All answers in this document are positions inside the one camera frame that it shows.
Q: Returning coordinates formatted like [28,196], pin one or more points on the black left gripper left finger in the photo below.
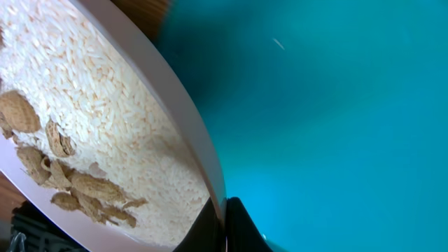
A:
[206,233]

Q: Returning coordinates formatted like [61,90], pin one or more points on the black tray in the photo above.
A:
[32,231]

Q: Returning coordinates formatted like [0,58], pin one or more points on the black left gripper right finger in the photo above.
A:
[241,232]

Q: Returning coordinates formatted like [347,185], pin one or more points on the teal serving tray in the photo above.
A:
[329,117]

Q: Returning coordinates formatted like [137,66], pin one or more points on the pink plate with food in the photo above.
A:
[106,140]

